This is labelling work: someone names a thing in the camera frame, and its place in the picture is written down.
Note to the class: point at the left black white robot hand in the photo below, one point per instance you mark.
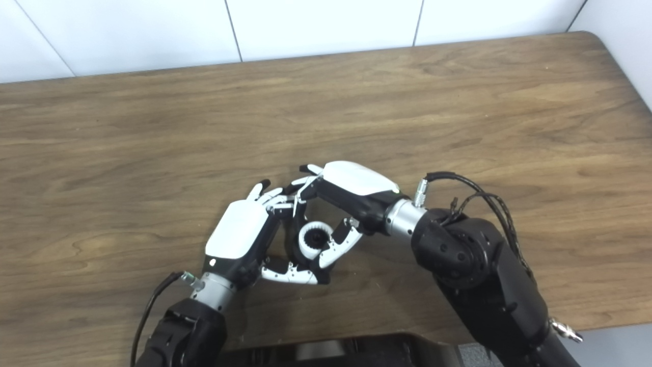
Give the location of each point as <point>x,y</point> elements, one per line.
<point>237,232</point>

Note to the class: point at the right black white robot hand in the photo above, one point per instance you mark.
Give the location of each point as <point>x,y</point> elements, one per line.
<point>356,178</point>

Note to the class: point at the round black part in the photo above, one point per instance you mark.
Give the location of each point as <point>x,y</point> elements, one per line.
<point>318,238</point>

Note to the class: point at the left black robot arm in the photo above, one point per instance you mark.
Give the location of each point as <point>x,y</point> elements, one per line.
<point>188,331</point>

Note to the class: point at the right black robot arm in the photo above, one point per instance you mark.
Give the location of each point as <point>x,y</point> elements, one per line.
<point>484,275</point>

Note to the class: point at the black robot torso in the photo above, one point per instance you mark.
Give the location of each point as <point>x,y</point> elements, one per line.
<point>387,351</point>

